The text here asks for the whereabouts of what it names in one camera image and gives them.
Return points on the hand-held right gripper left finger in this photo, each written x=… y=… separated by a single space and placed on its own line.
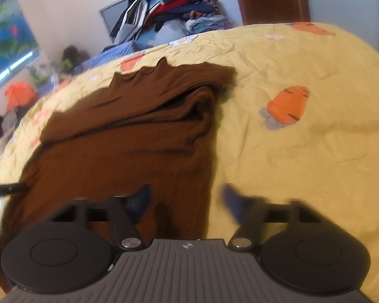
x=140 y=200

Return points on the orange cloth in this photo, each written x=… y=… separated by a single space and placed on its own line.
x=19 y=96

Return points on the white wardrobe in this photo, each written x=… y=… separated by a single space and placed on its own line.
x=350 y=6

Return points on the dark fuzzy plush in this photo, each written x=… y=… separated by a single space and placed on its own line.
x=74 y=53

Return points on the blue quilted blanket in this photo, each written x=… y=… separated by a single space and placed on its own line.
x=129 y=47

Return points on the grey flat board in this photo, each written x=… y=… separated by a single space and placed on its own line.
x=109 y=14

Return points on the pile of mixed clothes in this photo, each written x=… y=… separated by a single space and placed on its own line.
x=170 y=6

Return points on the lotus wall poster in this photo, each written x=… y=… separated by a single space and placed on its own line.
x=6 y=31

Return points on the grey cloth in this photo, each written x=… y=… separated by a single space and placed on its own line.
x=11 y=120

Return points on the brown towel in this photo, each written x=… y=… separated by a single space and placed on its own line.
x=129 y=139

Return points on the green toy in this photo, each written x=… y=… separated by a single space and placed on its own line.
x=66 y=64

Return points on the yellow carrot print quilt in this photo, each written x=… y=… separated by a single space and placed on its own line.
x=303 y=164

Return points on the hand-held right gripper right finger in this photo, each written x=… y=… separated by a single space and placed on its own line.
x=233 y=202

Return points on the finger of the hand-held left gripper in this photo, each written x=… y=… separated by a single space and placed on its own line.
x=9 y=188

